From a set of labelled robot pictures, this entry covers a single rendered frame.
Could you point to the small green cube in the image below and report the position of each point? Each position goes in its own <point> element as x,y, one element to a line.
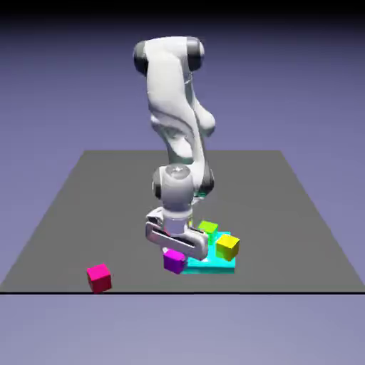
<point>209,227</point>

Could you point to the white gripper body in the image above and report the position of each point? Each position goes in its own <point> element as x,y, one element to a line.
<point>196,245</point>

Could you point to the large cyan box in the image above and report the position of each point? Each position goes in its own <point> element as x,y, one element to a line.
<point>212,263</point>

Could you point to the small yellow cube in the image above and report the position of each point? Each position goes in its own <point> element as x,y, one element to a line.
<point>227,245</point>

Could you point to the small purple cube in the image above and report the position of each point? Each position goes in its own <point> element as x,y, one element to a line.
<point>172,261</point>

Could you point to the small pink cube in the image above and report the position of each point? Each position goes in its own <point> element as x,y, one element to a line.
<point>99,278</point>

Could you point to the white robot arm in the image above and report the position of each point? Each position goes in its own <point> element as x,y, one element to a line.
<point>171,94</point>

